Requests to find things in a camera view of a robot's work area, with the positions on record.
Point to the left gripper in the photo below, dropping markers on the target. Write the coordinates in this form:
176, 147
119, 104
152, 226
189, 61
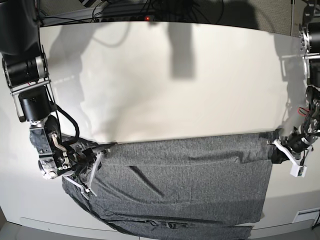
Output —
294, 149

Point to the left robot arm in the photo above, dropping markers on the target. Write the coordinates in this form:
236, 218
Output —
309, 33

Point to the grey T-shirt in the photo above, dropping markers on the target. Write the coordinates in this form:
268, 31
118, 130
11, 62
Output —
205, 188

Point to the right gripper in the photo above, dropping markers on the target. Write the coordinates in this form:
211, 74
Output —
78, 165

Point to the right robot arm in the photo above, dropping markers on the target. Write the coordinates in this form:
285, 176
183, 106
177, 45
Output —
53, 132

